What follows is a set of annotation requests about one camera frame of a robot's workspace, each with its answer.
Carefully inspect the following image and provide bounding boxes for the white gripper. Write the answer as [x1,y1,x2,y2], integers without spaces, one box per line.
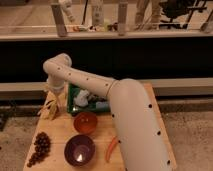
[47,78,64,110]

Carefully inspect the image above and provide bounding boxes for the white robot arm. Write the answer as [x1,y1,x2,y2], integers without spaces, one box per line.
[43,53,173,171]

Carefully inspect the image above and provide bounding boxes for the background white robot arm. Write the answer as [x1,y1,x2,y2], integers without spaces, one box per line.
[59,0,75,23]

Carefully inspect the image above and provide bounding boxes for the metal cup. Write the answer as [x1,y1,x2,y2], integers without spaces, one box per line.
[74,90,90,107]

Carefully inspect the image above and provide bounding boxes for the orange bowl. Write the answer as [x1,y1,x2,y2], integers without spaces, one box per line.
[73,112,98,134]

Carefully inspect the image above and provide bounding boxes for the green tray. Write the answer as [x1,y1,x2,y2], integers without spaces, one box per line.
[67,84,110,116]

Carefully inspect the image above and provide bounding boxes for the dark grape bunch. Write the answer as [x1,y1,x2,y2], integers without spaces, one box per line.
[27,132,51,167]

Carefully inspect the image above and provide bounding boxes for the purple bowl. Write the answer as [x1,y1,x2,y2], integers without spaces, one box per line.
[64,135,95,167]

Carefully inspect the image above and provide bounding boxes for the orange carrot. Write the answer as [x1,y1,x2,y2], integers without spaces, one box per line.
[105,136,118,163]

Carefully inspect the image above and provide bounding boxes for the black office chair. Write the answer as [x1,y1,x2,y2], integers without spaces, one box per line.
[159,0,207,29]

